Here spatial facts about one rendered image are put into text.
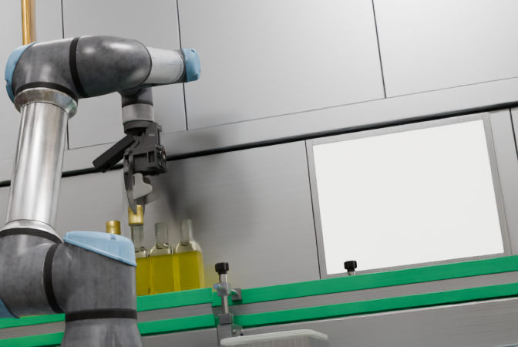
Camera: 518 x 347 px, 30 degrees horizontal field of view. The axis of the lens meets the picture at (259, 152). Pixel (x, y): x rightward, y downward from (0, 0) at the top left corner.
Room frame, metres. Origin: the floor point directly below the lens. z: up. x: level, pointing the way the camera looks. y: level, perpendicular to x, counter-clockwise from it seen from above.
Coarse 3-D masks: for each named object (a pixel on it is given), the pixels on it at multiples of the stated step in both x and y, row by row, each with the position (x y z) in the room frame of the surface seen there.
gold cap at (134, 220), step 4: (128, 208) 2.18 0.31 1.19; (140, 208) 2.18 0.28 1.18; (128, 212) 2.18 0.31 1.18; (132, 212) 2.17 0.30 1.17; (140, 212) 2.18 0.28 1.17; (128, 216) 2.18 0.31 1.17; (132, 216) 2.17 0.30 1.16; (136, 216) 2.17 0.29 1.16; (140, 216) 2.17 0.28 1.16; (132, 220) 2.17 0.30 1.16; (136, 220) 2.17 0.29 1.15; (140, 220) 2.17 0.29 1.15; (132, 224) 2.20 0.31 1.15; (136, 224) 2.20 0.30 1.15; (140, 224) 2.20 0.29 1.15
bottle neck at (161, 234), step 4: (156, 224) 2.16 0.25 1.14; (160, 224) 2.16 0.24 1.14; (164, 224) 2.16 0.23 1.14; (156, 228) 2.16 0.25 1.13; (160, 228) 2.16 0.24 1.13; (164, 228) 2.16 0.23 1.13; (156, 232) 2.16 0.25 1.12; (160, 232) 2.16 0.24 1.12; (164, 232) 2.16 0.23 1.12; (156, 236) 2.16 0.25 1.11; (160, 236) 2.16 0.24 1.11; (164, 236) 2.16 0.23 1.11; (156, 240) 2.17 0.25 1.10; (160, 240) 2.16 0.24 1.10; (164, 240) 2.16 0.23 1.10
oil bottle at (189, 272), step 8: (192, 240) 2.16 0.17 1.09; (176, 248) 2.14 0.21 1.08; (184, 248) 2.14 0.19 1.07; (192, 248) 2.13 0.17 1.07; (200, 248) 2.17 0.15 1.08; (176, 256) 2.14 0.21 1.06; (184, 256) 2.14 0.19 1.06; (192, 256) 2.13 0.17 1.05; (200, 256) 2.17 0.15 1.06; (176, 264) 2.14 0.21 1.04; (184, 264) 2.14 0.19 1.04; (192, 264) 2.14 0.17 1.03; (200, 264) 2.16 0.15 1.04; (176, 272) 2.14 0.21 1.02; (184, 272) 2.14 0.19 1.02; (192, 272) 2.14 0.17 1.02; (200, 272) 2.16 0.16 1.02; (176, 280) 2.14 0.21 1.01; (184, 280) 2.14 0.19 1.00; (192, 280) 2.14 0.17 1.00; (200, 280) 2.15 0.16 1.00; (176, 288) 2.15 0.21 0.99; (184, 288) 2.14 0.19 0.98; (192, 288) 2.14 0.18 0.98
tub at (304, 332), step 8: (240, 336) 1.80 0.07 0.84; (248, 336) 1.79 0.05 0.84; (256, 336) 1.79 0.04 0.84; (264, 336) 1.79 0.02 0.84; (272, 336) 1.78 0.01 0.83; (280, 336) 1.78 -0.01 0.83; (288, 336) 1.79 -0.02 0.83; (296, 336) 1.78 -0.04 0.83; (304, 336) 1.79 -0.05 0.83; (312, 336) 1.85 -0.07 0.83; (320, 336) 1.88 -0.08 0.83; (224, 344) 1.85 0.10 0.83; (232, 344) 1.81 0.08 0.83
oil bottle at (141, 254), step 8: (136, 248) 2.16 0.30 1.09; (144, 248) 2.17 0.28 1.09; (136, 256) 2.16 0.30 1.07; (144, 256) 2.15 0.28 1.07; (144, 264) 2.15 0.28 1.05; (136, 272) 2.16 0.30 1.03; (144, 272) 2.15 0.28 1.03; (136, 280) 2.16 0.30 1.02; (144, 280) 2.15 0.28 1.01; (136, 288) 2.16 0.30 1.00; (144, 288) 2.15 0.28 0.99; (136, 296) 2.16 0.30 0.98
